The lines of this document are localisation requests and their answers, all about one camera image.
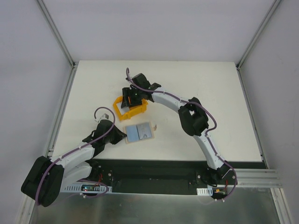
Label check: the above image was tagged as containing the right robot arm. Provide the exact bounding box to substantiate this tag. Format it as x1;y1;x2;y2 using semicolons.
121;69;230;184

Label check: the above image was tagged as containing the left aluminium post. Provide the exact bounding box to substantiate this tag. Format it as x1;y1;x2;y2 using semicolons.
36;0;77;69

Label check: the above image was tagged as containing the aluminium post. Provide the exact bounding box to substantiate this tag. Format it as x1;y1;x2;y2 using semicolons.
236;0;283;70
36;0;77;69

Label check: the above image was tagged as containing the aluminium frame rail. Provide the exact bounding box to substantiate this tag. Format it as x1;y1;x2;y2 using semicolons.
235;169;282;188

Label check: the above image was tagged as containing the white cable duct right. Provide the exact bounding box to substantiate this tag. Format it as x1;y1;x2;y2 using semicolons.
196;187;213;196

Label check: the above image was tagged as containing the white cable duct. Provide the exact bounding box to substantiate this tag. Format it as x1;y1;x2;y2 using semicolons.
60;183;112;194
196;187;213;196

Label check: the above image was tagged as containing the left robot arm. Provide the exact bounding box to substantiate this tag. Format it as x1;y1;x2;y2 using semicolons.
21;119;126;207

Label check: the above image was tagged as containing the right aluminium post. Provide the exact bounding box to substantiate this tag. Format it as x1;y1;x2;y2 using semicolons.
236;0;283;70

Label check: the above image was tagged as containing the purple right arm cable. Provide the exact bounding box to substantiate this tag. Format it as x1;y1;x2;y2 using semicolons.
125;68;238;206

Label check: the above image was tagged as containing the yellow plastic bin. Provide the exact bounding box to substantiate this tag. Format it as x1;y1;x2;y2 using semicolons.
113;96;148;121

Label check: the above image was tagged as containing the white credit card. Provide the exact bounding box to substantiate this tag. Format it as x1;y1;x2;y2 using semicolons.
125;125;139;142
137;123;153;140

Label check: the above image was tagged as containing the beige card holder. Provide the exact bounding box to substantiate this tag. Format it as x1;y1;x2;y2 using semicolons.
123;121;157;144

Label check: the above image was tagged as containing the white cable duct left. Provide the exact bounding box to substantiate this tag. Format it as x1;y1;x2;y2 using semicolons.
60;183;112;194

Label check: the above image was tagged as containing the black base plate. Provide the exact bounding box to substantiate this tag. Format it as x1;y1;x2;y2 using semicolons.
72;158;268;194

